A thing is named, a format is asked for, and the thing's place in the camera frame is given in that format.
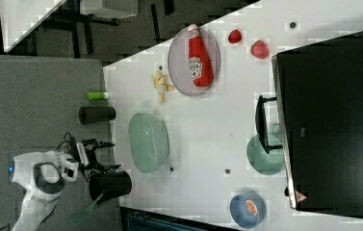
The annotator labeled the black utensil holder cup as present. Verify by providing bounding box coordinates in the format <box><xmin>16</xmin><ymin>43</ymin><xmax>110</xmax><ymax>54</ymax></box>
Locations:
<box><xmin>89</xmin><ymin>171</ymin><xmax>132</xmax><ymax>203</ymax></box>

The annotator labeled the lilac round plate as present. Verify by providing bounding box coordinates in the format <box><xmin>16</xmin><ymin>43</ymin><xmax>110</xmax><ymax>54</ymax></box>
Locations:
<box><xmin>168</xmin><ymin>28</ymin><xmax>220</xmax><ymax>96</ymax></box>

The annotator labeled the yellow banana peel toy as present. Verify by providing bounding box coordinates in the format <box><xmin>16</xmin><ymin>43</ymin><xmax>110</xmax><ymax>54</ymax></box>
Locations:
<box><xmin>152</xmin><ymin>70</ymin><xmax>174</xmax><ymax>103</ymax></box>

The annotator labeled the black cylinder cup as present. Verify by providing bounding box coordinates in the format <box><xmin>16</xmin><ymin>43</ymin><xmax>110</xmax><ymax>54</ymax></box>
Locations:
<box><xmin>78</xmin><ymin>107</ymin><xmax>117</xmax><ymax>124</ymax></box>

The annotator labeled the orange slice toy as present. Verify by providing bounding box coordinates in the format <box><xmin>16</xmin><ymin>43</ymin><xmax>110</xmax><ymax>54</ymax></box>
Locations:
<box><xmin>246</xmin><ymin>199</ymin><xmax>258</xmax><ymax>216</ymax></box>

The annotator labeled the dark red strawberry toy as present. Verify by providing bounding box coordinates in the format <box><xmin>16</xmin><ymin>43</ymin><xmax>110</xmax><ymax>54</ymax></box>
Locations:
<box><xmin>228</xmin><ymin>30</ymin><xmax>242</xmax><ymax>44</ymax></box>

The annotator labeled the black toaster oven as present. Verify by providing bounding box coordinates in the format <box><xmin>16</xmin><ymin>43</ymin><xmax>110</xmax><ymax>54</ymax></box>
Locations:
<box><xmin>255</xmin><ymin>31</ymin><xmax>363</xmax><ymax>218</ymax></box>

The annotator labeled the red ketchup bottle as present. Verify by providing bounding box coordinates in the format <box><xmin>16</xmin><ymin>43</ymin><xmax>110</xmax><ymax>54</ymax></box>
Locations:
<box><xmin>188</xmin><ymin>24</ymin><xmax>214</xmax><ymax>88</ymax></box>

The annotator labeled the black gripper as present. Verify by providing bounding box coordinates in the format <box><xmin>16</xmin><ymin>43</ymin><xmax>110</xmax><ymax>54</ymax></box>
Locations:
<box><xmin>76</xmin><ymin>140</ymin><xmax>120</xmax><ymax>175</ymax></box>

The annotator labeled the blue bowl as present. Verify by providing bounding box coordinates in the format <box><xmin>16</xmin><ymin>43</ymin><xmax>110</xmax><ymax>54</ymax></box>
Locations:
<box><xmin>229</xmin><ymin>192</ymin><xmax>266</xmax><ymax>229</ymax></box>

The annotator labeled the light red strawberry toy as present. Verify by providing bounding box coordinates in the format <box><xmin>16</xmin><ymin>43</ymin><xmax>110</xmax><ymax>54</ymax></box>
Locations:
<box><xmin>250</xmin><ymin>40</ymin><xmax>270</xmax><ymax>60</ymax></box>

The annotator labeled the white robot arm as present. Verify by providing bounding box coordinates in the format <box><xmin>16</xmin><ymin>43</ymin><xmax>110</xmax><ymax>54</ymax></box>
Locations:
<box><xmin>9</xmin><ymin>138</ymin><xmax>118</xmax><ymax>231</ymax></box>

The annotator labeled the green spatula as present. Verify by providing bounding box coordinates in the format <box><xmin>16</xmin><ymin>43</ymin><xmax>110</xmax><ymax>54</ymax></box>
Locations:
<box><xmin>69</xmin><ymin>193</ymin><xmax>103</xmax><ymax>225</ymax></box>

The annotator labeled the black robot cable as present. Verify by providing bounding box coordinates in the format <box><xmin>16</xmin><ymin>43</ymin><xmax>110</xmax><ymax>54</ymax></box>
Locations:
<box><xmin>56</xmin><ymin>131</ymin><xmax>78</xmax><ymax>154</ymax></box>

